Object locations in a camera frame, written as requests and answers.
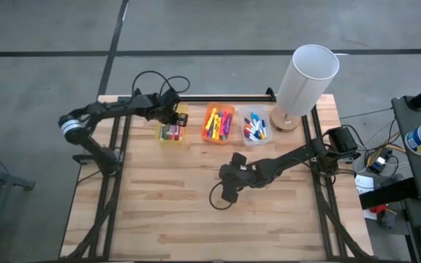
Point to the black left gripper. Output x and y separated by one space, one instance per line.
168 107

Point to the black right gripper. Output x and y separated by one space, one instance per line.
236 177

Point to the maroon Expo marker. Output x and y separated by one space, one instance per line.
170 132

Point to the bright green dry-erase marker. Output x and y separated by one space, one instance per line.
166 132

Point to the dark green Expo marker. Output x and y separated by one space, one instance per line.
161 132

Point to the orange Expo marker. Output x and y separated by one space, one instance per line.
180 133

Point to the teal highlighter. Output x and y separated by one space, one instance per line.
223 137

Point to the red highlighter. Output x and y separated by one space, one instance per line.
206 131

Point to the dark blue small marker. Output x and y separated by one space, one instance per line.
256 133

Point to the yellow small marker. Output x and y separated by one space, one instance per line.
261 136

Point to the purple highlighter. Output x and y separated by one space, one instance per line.
228 124
210 133

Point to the blue white small marker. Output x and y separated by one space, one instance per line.
264 128

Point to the pink highlighter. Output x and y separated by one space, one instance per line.
223 122

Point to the purple small marker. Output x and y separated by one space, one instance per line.
247 120

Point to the light blue small marker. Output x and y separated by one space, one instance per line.
253 117

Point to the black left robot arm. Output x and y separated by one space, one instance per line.
115 109

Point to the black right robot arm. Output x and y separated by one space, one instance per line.
298 159

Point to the yellow translucent plastic bin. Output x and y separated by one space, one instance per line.
170 133

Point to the orange translucent plastic bin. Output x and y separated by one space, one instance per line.
232 139

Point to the clear plastic bin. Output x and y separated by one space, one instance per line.
269 140

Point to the white shade wooden base lamp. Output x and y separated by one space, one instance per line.
305 80

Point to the white paper sheet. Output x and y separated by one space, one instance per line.
364 184

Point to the small red object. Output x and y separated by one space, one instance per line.
378 209

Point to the black flat bar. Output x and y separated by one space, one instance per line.
386 193

